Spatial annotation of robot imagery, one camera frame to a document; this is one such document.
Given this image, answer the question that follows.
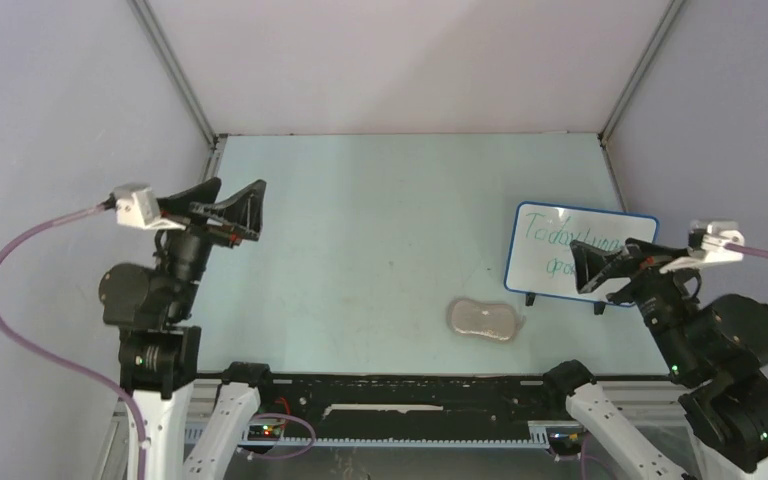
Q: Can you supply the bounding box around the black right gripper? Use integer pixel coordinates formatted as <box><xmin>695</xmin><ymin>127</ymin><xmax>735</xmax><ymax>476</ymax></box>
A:
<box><xmin>567</xmin><ymin>234</ymin><xmax>702</xmax><ymax>373</ymax></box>

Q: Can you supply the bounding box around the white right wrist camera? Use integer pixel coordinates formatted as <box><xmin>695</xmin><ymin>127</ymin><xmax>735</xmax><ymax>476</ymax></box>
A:
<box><xmin>659</xmin><ymin>219</ymin><xmax>745</xmax><ymax>274</ymax></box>

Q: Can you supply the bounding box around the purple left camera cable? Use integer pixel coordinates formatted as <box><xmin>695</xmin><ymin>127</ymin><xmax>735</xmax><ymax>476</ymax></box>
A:
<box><xmin>0</xmin><ymin>202</ymin><xmax>149</xmax><ymax>480</ymax></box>

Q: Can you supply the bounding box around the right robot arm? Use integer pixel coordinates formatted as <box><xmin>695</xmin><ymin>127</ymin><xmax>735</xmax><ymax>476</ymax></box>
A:
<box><xmin>570</xmin><ymin>230</ymin><xmax>768</xmax><ymax>479</ymax></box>

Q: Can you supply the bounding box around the aluminium frame post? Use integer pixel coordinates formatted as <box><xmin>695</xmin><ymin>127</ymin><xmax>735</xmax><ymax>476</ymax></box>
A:
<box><xmin>127</xmin><ymin>0</ymin><xmax>227</xmax><ymax>180</ymax></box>
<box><xmin>597</xmin><ymin>0</ymin><xmax>687</xmax><ymax>212</ymax></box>

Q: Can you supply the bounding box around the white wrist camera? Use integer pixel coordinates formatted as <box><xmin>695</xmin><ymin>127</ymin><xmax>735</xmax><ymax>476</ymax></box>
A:
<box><xmin>659</xmin><ymin>219</ymin><xmax>745</xmax><ymax>274</ymax></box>
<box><xmin>111</xmin><ymin>183</ymin><xmax>185</xmax><ymax>231</ymax></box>

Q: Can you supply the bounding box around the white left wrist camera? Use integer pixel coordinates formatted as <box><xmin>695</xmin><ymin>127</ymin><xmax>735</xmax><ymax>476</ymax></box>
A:
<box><xmin>111</xmin><ymin>183</ymin><xmax>185</xmax><ymax>231</ymax></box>

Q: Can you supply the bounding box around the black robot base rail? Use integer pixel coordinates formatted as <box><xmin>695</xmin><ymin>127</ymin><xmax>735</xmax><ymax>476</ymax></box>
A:
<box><xmin>195</xmin><ymin>372</ymin><xmax>673</xmax><ymax>444</ymax></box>

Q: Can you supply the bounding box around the grey eraser sponge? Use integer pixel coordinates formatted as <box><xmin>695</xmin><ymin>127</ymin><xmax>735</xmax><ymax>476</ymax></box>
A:
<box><xmin>446</xmin><ymin>297</ymin><xmax>524</xmax><ymax>343</ymax></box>

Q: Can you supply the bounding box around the blue framed small whiteboard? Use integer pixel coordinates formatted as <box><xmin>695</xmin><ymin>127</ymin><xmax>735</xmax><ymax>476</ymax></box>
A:
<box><xmin>503</xmin><ymin>202</ymin><xmax>659</xmax><ymax>303</ymax></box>

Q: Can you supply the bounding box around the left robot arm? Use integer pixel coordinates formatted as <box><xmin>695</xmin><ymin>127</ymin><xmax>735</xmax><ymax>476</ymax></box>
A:
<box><xmin>98</xmin><ymin>178</ymin><xmax>276</xmax><ymax>479</ymax></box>

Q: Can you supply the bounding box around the left aluminium frame post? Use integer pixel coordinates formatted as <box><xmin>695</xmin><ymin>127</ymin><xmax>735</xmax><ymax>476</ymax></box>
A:
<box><xmin>127</xmin><ymin>0</ymin><xmax>227</xmax><ymax>180</ymax></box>

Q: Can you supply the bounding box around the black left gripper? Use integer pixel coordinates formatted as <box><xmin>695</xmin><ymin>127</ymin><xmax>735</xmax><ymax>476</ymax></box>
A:
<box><xmin>152</xmin><ymin>175</ymin><xmax>267</xmax><ymax>315</ymax></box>

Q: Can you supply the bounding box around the grey slotted cable duct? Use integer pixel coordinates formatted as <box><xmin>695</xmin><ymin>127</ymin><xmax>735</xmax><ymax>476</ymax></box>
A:
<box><xmin>181</xmin><ymin>423</ymin><xmax>587</xmax><ymax>450</ymax></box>

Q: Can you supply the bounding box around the right aluminium frame post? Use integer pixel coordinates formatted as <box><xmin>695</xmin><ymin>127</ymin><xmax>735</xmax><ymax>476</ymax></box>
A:
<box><xmin>597</xmin><ymin>0</ymin><xmax>687</xmax><ymax>212</ymax></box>

